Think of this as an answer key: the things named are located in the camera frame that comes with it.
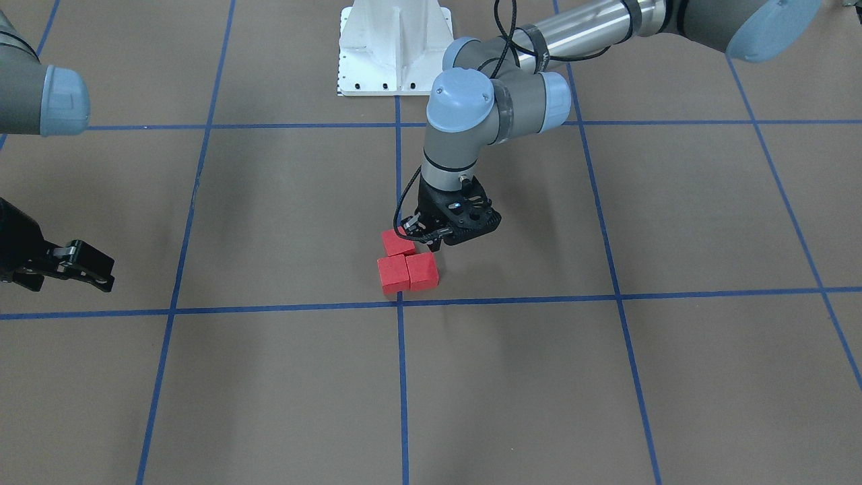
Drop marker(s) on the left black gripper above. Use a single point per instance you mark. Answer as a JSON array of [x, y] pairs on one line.
[[428, 204]]

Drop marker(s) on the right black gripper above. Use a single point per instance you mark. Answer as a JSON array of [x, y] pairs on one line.
[[15, 244]]

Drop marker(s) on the red block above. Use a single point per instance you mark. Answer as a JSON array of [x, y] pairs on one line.
[[393, 274], [395, 245], [423, 271]]

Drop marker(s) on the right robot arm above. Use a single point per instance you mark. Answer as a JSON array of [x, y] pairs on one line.
[[45, 100]]

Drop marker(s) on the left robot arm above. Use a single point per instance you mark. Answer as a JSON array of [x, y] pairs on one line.
[[490, 91]]

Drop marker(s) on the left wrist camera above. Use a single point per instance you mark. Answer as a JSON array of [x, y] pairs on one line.
[[468, 213]]

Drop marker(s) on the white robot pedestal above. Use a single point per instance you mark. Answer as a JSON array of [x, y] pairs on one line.
[[392, 48]]

